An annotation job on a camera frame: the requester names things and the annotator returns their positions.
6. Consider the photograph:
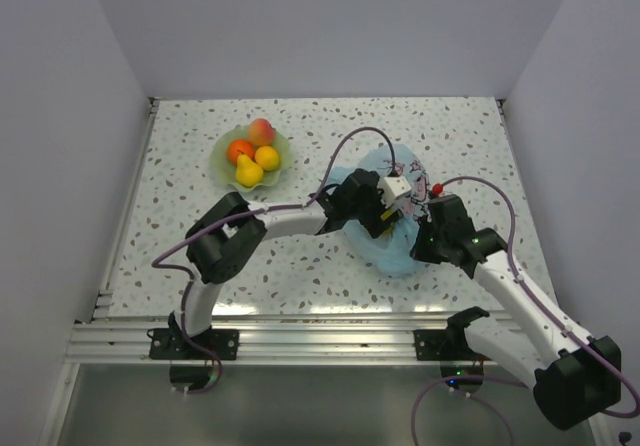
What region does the yellow lemon fruit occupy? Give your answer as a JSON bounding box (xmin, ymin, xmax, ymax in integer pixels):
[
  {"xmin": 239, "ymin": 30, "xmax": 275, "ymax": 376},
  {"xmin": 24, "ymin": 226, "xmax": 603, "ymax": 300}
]
[{"xmin": 254, "ymin": 146, "xmax": 280, "ymax": 172}]

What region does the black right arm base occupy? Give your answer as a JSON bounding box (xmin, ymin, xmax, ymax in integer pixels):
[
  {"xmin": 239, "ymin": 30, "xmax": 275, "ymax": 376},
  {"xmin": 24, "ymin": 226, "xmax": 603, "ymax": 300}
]
[{"xmin": 413, "ymin": 306, "xmax": 490, "ymax": 362}]

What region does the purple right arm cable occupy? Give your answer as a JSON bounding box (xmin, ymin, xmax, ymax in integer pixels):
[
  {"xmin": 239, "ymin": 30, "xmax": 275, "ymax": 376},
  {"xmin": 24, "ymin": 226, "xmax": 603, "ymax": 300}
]
[{"xmin": 410, "ymin": 175, "xmax": 640, "ymax": 446}]

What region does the yellow pear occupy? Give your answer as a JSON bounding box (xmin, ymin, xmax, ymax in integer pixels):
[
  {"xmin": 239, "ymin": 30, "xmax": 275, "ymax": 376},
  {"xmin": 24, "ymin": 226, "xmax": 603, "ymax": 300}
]
[{"xmin": 235, "ymin": 156, "xmax": 264, "ymax": 188}]

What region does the aluminium front mounting rail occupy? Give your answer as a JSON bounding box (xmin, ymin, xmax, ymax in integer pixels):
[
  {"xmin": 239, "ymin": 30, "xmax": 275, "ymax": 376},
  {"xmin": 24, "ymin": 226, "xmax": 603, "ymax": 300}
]
[{"xmin": 64, "ymin": 313, "xmax": 531, "ymax": 367}]

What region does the orange fruit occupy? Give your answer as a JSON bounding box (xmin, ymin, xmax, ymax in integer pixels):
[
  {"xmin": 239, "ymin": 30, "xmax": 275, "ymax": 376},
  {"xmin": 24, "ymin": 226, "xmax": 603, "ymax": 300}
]
[{"xmin": 226, "ymin": 139, "xmax": 255, "ymax": 165}]

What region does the red yellow peach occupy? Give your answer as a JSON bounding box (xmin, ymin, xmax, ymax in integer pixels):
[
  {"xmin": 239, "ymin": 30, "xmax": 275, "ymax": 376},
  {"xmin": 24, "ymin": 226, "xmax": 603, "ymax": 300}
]
[{"xmin": 247, "ymin": 118, "xmax": 276, "ymax": 147}]

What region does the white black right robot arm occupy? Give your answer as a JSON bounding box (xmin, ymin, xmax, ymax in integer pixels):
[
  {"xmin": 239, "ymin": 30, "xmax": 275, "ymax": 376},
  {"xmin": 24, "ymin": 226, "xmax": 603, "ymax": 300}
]
[{"xmin": 411, "ymin": 195, "xmax": 622, "ymax": 430}]

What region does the yellow mango fruit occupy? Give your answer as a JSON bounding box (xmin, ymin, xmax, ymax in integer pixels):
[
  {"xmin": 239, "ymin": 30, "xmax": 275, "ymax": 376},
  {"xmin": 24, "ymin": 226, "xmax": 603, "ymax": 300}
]
[{"xmin": 381, "ymin": 209, "xmax": 398, "ymax": 224}]

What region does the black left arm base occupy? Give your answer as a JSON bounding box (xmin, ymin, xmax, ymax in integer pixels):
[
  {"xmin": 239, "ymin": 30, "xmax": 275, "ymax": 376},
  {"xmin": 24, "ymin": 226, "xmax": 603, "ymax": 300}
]
[{"xmin": 147, "ymin": 328, "xmax": 240, "ymax": 361}]

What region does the green wavy glass bowl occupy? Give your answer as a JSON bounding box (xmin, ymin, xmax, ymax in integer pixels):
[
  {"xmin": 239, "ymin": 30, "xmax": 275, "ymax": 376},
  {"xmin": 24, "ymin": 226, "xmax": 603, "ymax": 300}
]
[{"xmin": 209, "ymin": 126, "xmax": 293, "ymax": 192}]

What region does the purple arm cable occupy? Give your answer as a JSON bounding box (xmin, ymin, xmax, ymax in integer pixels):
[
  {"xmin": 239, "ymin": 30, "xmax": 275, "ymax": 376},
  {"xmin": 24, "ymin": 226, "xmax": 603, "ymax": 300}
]
[
  {"xmin": 410, "ymin": 175, "xmax": 640, "ymax": 446},
  {"xmin": 151, "ymin": 126, "xmax": 401, "ymax": 287}
]

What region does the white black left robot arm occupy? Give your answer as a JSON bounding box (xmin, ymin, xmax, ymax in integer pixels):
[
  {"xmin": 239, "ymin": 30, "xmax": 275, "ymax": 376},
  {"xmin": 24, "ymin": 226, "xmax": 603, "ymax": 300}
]
[{"xmin": 172, "ymin": 168, "xmax": 411, "ymax": 359}]

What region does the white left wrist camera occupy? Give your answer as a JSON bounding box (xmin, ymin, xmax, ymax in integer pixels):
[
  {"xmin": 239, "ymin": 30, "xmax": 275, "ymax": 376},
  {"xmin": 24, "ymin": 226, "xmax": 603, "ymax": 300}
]
[{"xmin": 377, "ymin": 176, "xmax": 412, "ymax": 208}]

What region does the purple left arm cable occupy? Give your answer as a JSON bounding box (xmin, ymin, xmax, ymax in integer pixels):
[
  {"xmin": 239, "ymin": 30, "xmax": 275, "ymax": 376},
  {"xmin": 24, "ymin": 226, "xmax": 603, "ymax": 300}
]
[{"xmin": 151, "ymin": 126, "xmax": 401, "ymax": 287}]

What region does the light blue plastic bag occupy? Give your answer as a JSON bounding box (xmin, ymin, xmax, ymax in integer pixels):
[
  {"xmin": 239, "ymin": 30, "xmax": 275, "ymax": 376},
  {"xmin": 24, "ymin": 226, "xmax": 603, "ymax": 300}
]
[{"xmin": 328, "ymin": 143, "xmax": 430, "ymax": 278}]

